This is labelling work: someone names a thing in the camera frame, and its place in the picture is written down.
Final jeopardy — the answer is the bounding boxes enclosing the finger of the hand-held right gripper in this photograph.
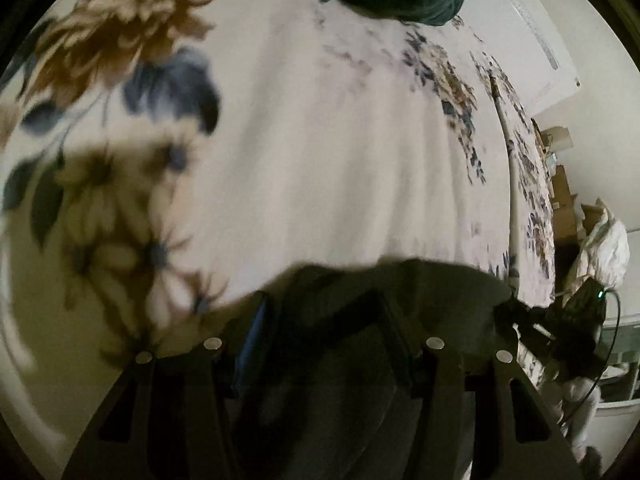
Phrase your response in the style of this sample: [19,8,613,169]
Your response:
[494,299,551,356]

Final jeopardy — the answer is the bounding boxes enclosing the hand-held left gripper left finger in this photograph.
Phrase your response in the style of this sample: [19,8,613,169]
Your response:
[62,292,275,480]

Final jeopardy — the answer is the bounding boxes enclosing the dark garment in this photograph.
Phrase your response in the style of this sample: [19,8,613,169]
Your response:
[220,257,521,480]

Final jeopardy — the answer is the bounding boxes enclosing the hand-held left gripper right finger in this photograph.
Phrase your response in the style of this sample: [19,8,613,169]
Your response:
[369,291,586,480]

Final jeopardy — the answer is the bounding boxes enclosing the white plastic bag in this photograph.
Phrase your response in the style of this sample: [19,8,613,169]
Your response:
[570,202,631,303]

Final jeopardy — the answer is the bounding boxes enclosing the floral bed sheet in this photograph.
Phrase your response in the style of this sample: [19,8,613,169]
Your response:
[0,0,566,480]

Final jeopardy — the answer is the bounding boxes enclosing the cardboard box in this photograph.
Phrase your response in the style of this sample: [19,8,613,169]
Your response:
[547,164,582,241]

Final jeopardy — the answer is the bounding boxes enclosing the person's right forearm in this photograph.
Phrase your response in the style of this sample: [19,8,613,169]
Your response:
[539,370,603,463]

